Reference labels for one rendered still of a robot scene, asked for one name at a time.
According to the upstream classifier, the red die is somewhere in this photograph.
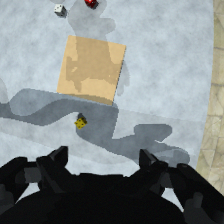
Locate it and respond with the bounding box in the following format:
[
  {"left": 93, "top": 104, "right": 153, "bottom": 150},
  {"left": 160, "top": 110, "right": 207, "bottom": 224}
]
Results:
[{"left": 84, "top": 0, "right": 97, "bottom": 8}]

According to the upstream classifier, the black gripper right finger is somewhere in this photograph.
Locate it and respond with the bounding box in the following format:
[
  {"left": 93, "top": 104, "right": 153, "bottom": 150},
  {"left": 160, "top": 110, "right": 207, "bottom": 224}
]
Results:
[{"left": 114, "top": 149, "right": 224, "bottom": 224}]

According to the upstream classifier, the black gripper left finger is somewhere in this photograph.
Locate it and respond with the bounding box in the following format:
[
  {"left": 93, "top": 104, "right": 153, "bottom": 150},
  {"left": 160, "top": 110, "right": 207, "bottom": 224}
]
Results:
[{"left": 0, "top": 146, "right": 85, "bottom": 215}]

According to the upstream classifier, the white die with black pips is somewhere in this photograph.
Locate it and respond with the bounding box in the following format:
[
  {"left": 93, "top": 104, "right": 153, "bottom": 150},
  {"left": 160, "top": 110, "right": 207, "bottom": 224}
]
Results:
[{"left": 54, "top": 4, "right": 66, "bottom": 16}]

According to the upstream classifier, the yellow die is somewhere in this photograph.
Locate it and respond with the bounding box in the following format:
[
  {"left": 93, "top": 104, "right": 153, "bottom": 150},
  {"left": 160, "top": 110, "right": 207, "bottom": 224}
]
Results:
[{"left": 74, "top": 117, "right": 87, "bottom": 129}]

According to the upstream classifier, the tan square mat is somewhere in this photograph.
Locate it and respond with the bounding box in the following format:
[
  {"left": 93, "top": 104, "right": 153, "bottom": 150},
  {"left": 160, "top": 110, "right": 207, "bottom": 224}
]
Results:
[{"left": 56, "top": 35, "right": 126, "bottom": 106}]

